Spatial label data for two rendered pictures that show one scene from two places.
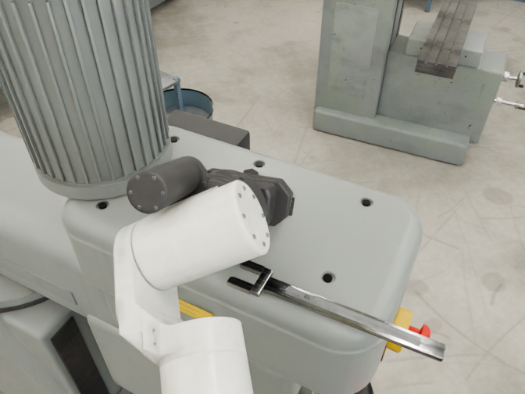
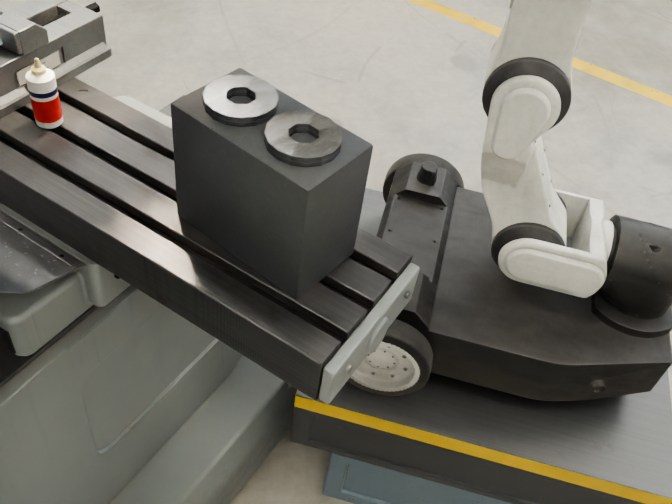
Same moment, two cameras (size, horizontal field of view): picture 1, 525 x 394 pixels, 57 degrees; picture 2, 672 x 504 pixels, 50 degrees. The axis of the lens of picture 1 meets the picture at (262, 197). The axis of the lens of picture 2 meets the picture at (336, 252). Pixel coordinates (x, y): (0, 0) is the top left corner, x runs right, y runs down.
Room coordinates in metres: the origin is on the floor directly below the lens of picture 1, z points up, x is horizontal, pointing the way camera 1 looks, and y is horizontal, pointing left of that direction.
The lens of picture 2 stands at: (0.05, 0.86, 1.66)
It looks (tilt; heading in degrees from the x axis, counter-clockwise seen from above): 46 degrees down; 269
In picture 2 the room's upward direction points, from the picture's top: 9 degrees clockwise
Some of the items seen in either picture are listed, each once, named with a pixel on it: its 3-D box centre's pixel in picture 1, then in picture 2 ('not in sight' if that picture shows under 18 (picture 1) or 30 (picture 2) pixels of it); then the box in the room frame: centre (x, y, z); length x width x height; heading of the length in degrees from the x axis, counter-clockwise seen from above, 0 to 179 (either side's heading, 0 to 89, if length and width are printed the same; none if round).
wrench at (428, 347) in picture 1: (332, 309); not in sight; (0.31, -0.08, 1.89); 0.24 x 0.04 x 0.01; 64
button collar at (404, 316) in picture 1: (399, 329); not in sight; (0.37, -0.19, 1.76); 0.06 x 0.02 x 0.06; 153
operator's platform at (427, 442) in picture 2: not in sight; (476, 368); (-0.36, -0.23, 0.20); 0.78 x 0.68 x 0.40; 172
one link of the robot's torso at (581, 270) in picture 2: not in sight; (552, 238); (-0.39, -0.22, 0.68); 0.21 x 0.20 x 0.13; 172
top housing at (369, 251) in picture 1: (242, 244); not in sight; (0.48, 0.03, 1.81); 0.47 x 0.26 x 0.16; 63
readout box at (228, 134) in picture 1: (208, 162); not in sight; (0.91, 0.13, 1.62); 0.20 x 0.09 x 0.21; 63
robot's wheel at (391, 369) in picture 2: not in sight; (381, 356); (-0.08, 0.00, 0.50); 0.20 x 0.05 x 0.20; 172
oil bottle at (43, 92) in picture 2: not in sight; (43, 91); (0.51, -0.01, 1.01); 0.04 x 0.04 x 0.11
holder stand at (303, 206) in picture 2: not in sight; (268, 178); (0.14, 0.16, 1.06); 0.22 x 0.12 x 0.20; 147
